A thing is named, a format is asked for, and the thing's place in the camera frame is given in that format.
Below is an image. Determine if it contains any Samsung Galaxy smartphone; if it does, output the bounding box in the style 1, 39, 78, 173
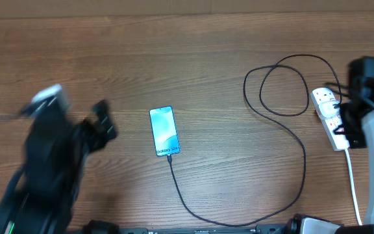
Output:
149, 106, 181, 157

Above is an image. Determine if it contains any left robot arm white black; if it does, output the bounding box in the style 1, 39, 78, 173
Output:
0, 97, 118, 233

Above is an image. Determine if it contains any white USB charger adapter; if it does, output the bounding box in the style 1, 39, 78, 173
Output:
318, 100, 340, 120

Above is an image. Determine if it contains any white power strip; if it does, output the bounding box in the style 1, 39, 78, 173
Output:
310, 88, 349, 151

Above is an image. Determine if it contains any white power strip cord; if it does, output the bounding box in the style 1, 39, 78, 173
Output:
344, 148, 365, 227

